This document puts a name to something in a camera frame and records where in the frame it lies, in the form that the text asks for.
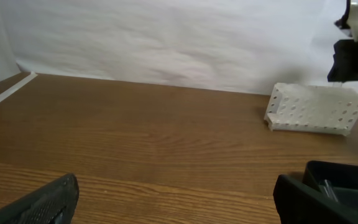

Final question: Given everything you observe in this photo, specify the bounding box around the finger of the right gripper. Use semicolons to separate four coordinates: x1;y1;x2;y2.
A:
326;49;351;84

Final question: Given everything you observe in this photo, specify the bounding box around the black tray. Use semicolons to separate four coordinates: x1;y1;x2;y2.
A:
301;160;358;220

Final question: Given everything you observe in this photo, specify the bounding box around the white test tube rack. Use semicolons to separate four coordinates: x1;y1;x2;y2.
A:
263;82;358;137

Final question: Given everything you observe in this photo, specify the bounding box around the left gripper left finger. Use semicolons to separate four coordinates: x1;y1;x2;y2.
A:
0;173;80;224

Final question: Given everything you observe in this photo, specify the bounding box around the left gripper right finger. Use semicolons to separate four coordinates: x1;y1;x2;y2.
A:
273;174;358;224

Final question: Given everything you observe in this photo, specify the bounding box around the black cable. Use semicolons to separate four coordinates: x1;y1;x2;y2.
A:
334;0;354;30

